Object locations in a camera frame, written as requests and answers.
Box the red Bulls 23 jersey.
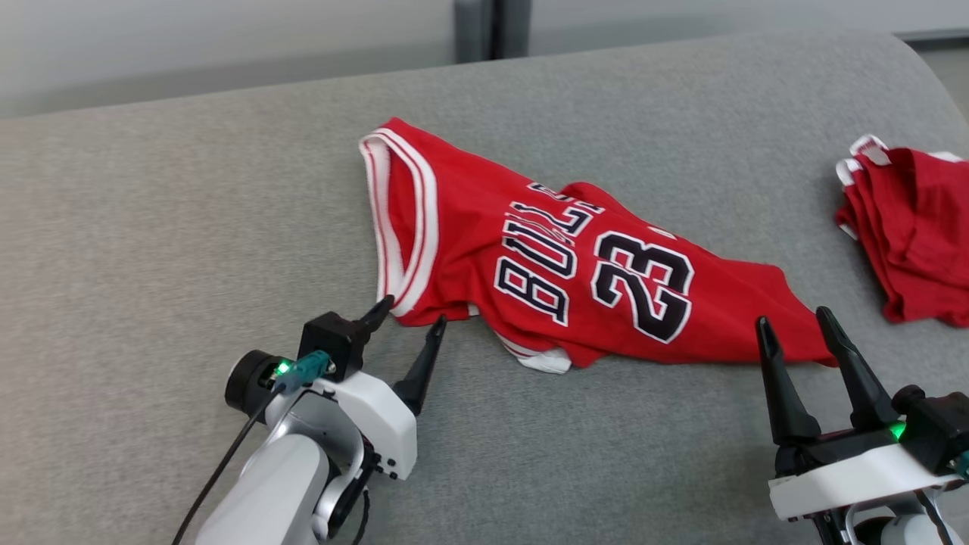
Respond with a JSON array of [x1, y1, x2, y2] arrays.
[[358, 117, 840, 375]]

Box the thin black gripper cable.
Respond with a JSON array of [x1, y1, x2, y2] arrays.
[[912, 492, 949, 545], [350, 488, 373, 545]]

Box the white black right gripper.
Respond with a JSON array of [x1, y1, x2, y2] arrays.
[[756, 306, 966, 523]]

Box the red shorts white side stripe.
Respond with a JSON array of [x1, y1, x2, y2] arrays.
[[835, 135, 969, 328]]

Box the thin black left gripper cable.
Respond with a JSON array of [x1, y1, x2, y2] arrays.
[[350, 488, 373, 545]]

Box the thin black right gripper cable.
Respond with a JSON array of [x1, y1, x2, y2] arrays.
[[912, 492, 949, 545]]

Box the grey partition post round feet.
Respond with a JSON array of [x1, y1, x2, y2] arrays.
[[454, 0, 532, 63]]

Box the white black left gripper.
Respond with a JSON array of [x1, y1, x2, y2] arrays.
[[303, 295, 449, 481]]

